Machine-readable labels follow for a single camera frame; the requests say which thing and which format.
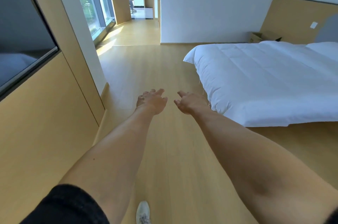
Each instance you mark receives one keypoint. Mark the person's left hand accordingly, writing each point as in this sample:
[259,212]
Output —
[153,102]

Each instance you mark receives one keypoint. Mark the black t-shirt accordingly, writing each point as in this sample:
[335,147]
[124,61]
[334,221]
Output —
[66,205]

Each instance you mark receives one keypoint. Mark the person's right hand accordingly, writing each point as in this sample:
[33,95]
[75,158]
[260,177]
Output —
[192,103]

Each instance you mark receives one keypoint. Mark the white pillow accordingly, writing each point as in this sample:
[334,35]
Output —
[323,49]

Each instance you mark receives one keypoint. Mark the white sneaker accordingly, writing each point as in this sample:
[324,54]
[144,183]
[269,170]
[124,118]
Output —
[143,212]

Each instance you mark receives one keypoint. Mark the brown cardboard box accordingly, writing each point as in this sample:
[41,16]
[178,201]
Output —
[257,38]

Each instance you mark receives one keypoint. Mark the person's left forearm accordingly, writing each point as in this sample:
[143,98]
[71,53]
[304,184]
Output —
[113,158]

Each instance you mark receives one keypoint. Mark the grey headboard panel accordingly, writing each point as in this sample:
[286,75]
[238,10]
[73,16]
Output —
[328,30]

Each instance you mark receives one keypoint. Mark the white wall switch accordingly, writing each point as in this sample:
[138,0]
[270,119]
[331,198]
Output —
[314,25]

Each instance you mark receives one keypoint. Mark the person's right forearm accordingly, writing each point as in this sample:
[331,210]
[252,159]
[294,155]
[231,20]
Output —
[258,165]

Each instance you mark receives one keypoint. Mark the white bed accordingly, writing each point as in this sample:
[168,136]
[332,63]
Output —
[264,81]

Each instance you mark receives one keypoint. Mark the black television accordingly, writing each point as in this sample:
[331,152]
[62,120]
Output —
[21,26]

